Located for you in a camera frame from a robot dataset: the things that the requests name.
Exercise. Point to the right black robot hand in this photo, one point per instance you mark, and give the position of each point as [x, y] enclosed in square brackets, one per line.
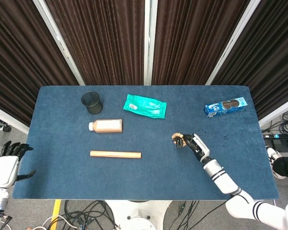
[200, 146]

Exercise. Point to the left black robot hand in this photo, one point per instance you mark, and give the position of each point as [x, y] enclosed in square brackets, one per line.
[3, 170]

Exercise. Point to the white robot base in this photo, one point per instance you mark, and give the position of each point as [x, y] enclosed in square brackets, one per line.
[136, 215]

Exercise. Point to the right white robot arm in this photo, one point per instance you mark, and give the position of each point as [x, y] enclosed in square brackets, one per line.
[220, 177]

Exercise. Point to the blue cookie box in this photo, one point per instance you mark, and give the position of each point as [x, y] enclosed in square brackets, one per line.
[218, 110]

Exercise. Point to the blue felt table cover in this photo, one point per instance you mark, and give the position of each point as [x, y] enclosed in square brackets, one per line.
[146, 179]

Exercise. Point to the yellow floor tape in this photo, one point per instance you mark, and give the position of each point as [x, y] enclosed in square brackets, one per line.
[55, 212]

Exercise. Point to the green plastic packet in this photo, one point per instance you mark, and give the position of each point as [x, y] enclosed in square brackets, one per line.
[146, 106]

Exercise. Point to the white black striped shoe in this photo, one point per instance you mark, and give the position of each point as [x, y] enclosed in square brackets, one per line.
[271, 155]

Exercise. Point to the black power strip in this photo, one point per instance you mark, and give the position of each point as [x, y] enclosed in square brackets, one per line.
[278, 136]

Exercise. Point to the black foot pedal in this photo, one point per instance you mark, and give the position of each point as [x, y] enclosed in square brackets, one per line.
[284, 145]

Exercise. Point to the wooden rolling pin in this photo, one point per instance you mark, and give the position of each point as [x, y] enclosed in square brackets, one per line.
[115, 154]

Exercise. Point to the black trouser leg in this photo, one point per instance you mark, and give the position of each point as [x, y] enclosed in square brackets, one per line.
[286, 167]

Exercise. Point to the orange bottle white cap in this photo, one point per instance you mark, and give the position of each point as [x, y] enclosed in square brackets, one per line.
[108, 125]

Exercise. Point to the brown pleated curtain panel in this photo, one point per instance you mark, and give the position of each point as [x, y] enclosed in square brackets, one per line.
[194, 43]
[273, 60]
[98, 43]
[19, 60]

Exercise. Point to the black mesh pen cup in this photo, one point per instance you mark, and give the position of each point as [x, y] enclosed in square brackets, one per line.
[94, 107]

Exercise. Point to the white screen frame post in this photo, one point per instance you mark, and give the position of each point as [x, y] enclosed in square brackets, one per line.
[230, 43]
[150, 43]
[60, 43]
[9, 118]
[278, 111]

